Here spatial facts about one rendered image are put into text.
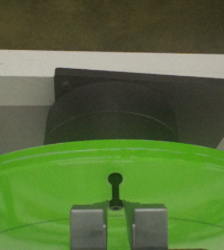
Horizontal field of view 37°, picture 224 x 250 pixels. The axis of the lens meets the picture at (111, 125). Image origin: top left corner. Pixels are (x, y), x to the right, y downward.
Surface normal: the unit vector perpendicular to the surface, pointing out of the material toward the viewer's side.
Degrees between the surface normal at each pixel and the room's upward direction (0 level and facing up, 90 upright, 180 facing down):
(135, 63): 90
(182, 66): 90
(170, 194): 24
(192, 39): 0
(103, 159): 56
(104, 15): 0
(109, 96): 90
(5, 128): 0
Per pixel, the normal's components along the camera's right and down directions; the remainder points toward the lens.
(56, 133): -0.71, -0.41
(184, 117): 0.01, 0.81
